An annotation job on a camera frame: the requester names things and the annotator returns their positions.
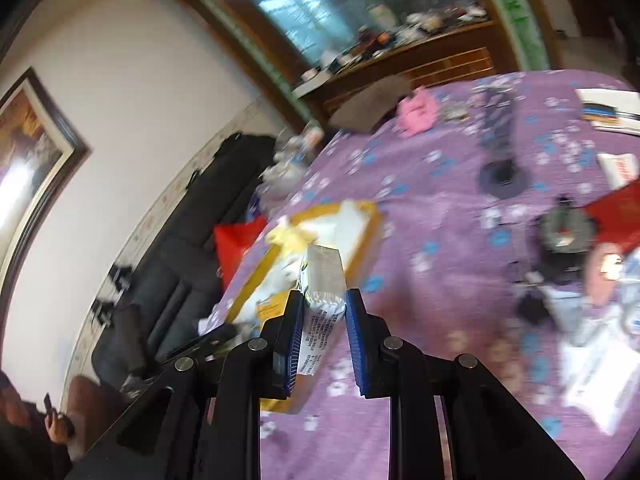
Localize framed wall picture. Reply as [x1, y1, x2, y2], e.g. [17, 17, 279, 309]
[0, 67, 91, 321]

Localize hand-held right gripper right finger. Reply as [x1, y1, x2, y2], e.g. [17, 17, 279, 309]
[345, 289, 586, 480]

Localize clear plastic bottles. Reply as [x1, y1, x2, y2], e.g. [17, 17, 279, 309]
[260, 125, 326, 211]

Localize black square adapter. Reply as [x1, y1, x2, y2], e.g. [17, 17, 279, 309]
[517, 292, 551, 326]

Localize clear bag of small parts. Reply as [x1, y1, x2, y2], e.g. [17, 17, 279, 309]
[440, 102, 471, 122]

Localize stack of booklets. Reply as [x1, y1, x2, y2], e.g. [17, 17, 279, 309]
[575, 87, 640, 136]

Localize white foam piece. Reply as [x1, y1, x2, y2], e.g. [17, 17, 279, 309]
[310, 202, 372, 252]

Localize cardboard box with yellow tape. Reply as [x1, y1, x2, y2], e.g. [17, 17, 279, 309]
[220, 200, 386, 413]

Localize wooden sideboard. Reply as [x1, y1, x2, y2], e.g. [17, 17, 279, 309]
[292, 20, 501, 116]

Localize purple floral tablecloth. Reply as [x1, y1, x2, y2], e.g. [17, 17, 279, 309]
[205, 70, 640, 480]

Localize white printed packet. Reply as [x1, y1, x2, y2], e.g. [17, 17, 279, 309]
[292, 242, 348, 378]

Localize yellow fluffy towel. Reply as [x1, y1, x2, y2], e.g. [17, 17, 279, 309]
[265, 217, 311, 256]

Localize red envelope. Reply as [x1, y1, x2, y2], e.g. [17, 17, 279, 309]
[582, 192, 640, 256]

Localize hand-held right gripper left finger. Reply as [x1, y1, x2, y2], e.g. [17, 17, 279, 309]
[65, 290, 306, 480]

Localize pink round item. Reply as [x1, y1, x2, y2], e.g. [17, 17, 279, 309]
[585, 242, 626, 306]

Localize black electric motor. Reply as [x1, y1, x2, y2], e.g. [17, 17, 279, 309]
[537, 195, 598, 281]

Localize pink cloth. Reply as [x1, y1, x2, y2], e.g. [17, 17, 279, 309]
[396, 86, 438, 137]

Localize black sofa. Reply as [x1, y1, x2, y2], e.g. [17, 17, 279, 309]
[90, 132, 281, 401]

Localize red bag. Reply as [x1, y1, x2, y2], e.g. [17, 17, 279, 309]
[214, 216, 268, 288]

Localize white paper sheet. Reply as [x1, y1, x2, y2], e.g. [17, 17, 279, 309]
[560, 310, 640, 436]

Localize large wall mirror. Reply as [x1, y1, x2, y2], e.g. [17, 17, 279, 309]
[245, 0, 496, 76]

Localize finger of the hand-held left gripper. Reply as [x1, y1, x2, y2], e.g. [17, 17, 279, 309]
[165, 322, 241, 361]

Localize white packet with red print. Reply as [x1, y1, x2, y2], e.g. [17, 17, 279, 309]
[597, 152, 640, 191]

